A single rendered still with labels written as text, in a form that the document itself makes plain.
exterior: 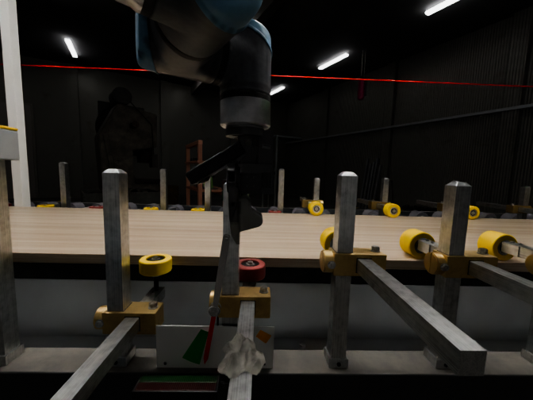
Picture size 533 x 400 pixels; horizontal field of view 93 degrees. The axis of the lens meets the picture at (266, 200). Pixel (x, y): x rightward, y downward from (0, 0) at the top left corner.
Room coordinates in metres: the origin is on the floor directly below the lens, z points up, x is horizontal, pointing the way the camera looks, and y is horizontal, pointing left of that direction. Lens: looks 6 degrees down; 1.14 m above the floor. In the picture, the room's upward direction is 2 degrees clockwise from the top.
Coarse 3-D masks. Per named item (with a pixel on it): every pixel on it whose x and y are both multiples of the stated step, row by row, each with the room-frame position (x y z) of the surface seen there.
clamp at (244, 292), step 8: (240, 288) 0.57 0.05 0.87; (248, 288) 0.57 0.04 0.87; (256, 288) 0.57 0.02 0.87; (224, 296) 0.53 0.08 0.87; (232, 296) 0.53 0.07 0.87; (240, 296) 0.53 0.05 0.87; (248, 296) 0.53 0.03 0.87; (256, 296) 0.53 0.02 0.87; (264, 296) 0.53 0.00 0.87; (224, 304) 0.53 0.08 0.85; (232, 304) 0.53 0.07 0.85; (256, 304) 0.53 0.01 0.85; (264, 304) 0.53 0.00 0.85; (224, 312) 0.53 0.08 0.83; (232, 312) 0.53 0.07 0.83; (256, 312) 0.53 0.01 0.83; (264, 312) 0.53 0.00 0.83
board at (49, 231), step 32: (32, 224) 1.02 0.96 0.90; (64, 224) 1.04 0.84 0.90; (96, 224) 1.06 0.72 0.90; (128, 224) 1.08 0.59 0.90; (160, 224) 1.10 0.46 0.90; (192, 224) 1.12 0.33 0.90; (288, 224) 1.18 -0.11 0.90; (320, 224) 1.20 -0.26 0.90; (384, 224) 1.25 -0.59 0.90; (416, 224) 1.28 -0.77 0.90; (480, 224) 1.33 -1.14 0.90; (512, 224) 1.36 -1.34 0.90; (32, 256) 0.68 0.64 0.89; (64, 256) 0.68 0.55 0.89; (96, 256) 0.68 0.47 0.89; (192, 256) 0.69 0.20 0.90; (256, 256) 0.70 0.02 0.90; (288, 256) 0.71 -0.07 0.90
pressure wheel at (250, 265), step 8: (240, 264) 0.62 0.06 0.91; (248, 264) 0.63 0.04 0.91; (256, 264) 0.63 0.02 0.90; (264, 264) 0.63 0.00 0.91; (240, 272) 0.60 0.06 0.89; (248, 272) 0.59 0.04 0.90; (256, 272) 0.60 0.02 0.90; (264, 272) 0.62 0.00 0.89; (240, 280) 0.60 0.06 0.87; (248, 280) 0.59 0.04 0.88; (256, 280) 0.60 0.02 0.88
